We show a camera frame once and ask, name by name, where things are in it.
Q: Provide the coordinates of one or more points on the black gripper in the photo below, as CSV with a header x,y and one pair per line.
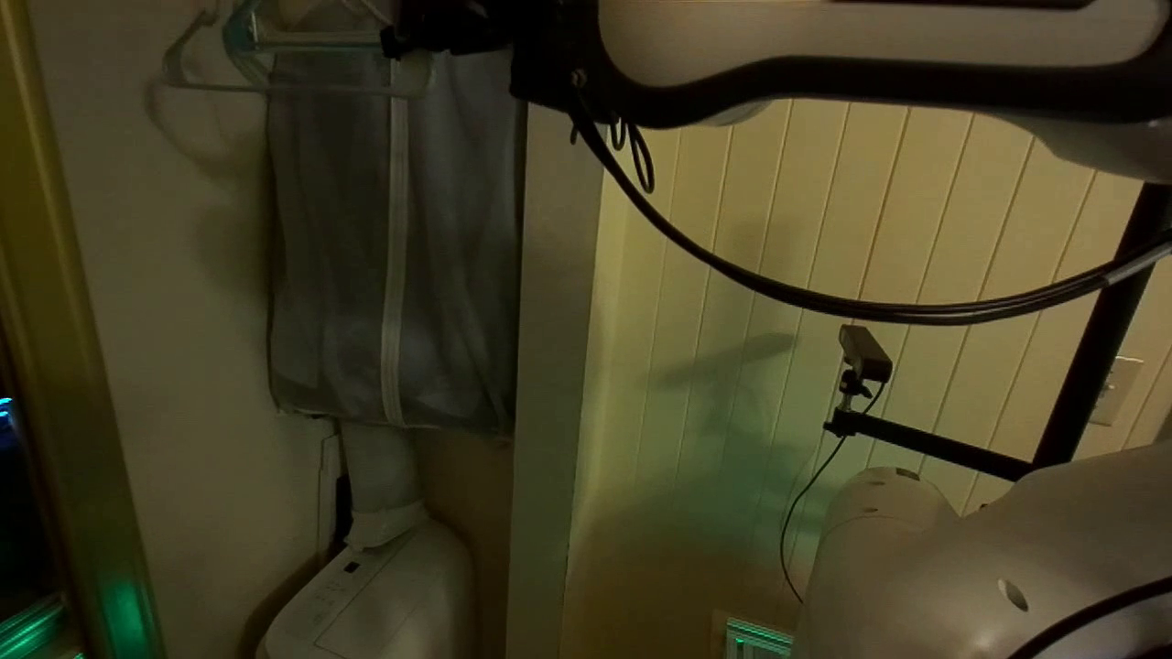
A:
x,y
459,22

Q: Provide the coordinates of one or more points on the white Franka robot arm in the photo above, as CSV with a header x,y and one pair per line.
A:
x,y
879,43

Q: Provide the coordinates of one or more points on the grey hanging garment bag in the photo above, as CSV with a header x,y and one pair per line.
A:
x,y
388,243

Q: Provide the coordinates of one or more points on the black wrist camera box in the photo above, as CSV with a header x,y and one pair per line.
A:
x,y
553,69

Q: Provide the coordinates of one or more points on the wooden door frame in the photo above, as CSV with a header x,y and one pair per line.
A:
x,y
75,368

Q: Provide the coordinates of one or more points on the black camera on stand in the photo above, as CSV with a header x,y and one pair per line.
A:
x,y
866,353

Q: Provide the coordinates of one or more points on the black camera stand pole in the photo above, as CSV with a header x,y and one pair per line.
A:
x,y
1085,353

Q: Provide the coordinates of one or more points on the white wall switch plate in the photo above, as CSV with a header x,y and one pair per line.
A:
x,y
1115,391

